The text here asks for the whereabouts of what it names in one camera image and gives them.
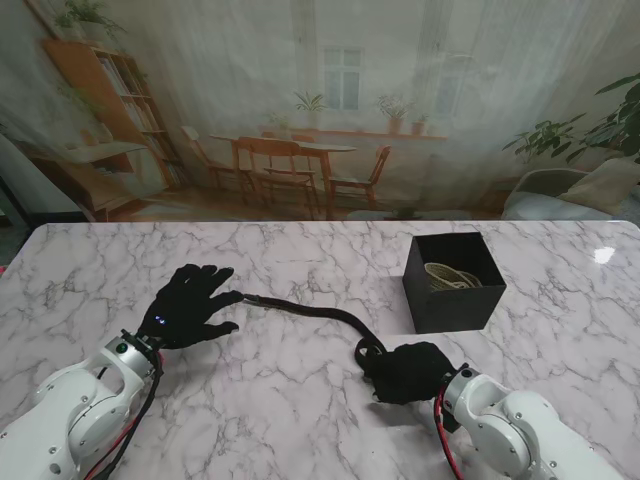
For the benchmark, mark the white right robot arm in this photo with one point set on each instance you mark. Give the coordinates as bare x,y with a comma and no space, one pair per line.
520,435

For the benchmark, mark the beige braided belt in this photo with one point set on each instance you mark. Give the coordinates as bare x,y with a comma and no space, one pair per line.
472,280
442,275

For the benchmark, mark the dark brown braided belt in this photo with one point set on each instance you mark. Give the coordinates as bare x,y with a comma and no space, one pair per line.
310,311

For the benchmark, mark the printed room scene backdrop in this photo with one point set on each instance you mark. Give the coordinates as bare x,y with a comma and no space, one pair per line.
320,100

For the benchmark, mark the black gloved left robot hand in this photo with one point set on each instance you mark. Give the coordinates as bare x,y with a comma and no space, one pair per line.
190,305

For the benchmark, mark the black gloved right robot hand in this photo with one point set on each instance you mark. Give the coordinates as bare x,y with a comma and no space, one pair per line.
410,375

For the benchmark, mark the black belt storage box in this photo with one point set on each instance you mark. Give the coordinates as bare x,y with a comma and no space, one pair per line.
450,305

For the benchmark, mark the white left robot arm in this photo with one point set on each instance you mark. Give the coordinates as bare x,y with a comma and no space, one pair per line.
75,415

